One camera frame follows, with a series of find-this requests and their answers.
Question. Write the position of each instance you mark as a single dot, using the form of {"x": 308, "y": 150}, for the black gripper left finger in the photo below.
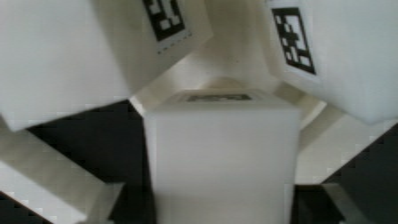
{"x": 124, "y": 205}

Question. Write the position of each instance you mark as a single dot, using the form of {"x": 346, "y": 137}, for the white front fence rail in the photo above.
{"x": 45, "y": 181}

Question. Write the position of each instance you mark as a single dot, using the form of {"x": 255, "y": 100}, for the white stool leg block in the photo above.
{"x": 86, "y": 49}
{"x": 332, "y": 52}
{"x": 223, "y": 143}

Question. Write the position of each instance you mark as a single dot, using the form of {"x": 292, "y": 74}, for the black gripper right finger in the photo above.
{"x": 324, "y": 206}

